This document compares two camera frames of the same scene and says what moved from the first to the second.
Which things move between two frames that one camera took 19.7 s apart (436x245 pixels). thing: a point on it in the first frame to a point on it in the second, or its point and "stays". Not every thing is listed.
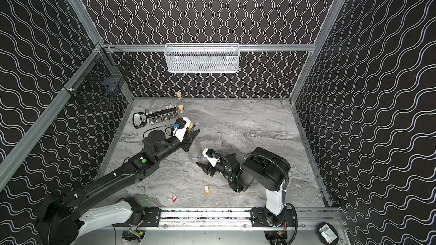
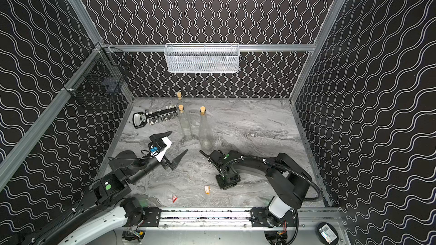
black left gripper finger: [192, 135] to [177, 160]
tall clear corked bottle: [195, 151] to [205, 138]
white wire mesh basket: [201, 58] stays
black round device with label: [327, 232] stays
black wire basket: [99, 80] stays
